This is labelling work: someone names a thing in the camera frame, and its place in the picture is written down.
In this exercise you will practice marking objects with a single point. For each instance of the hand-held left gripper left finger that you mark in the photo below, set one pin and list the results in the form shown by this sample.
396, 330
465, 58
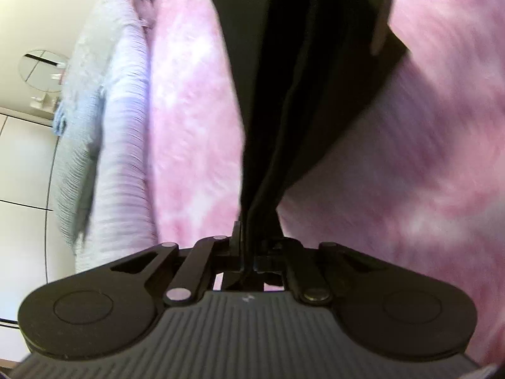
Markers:
236, 241

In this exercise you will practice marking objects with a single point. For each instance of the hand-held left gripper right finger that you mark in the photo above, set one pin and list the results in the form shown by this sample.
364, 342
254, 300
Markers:
262, 258

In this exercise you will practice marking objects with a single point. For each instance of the black garment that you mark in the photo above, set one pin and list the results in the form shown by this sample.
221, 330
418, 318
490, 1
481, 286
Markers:
300, 87

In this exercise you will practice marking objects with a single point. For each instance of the pink floral blanket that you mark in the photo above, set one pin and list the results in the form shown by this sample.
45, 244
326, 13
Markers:
394, 166

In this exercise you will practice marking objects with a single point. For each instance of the blue-grey pillow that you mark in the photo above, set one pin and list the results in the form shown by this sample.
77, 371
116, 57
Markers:
77, 134

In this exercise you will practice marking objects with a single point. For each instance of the white wardrobe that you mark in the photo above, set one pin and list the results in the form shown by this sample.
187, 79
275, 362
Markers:
21, 213

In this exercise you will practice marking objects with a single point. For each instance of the round wall mirror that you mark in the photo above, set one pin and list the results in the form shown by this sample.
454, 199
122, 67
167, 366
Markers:
41, 69

